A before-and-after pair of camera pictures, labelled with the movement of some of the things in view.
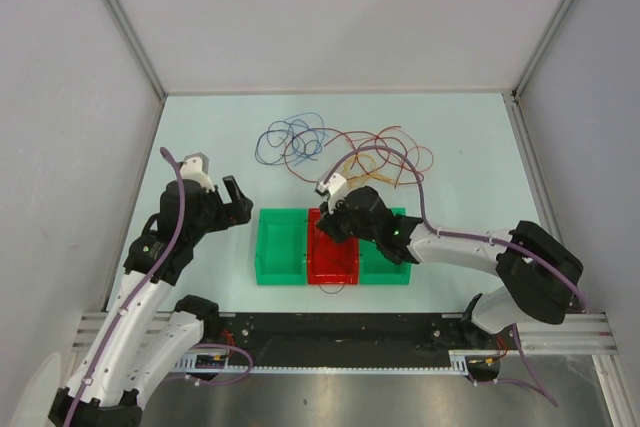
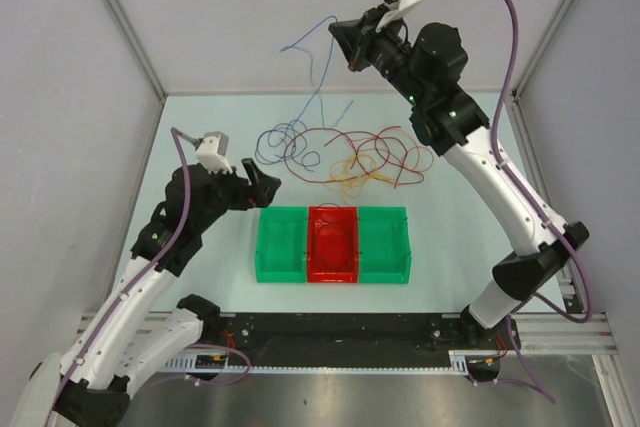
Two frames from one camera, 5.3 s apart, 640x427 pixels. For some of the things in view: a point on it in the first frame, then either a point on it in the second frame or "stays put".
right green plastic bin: (376, 268) stays put
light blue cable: (322, 138) → (327, 61)
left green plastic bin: (281, 246) stays put
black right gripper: (329, 222) → (358, 37)
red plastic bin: (330, 262) stays put
